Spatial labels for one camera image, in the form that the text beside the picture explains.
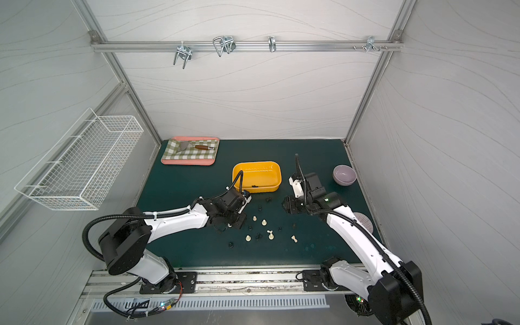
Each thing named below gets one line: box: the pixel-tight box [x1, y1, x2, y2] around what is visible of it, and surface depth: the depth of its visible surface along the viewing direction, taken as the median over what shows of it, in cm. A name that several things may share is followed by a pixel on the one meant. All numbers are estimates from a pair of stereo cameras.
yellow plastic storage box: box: [232, 161, 283, 193], surface depth 103 cm
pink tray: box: [161, 136, 221, 166], surface depth 113 cm
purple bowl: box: [332, 164, 357, 187], surface depth 103 cm
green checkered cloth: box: [161, 138, 218, 160], surface depth 117 cm
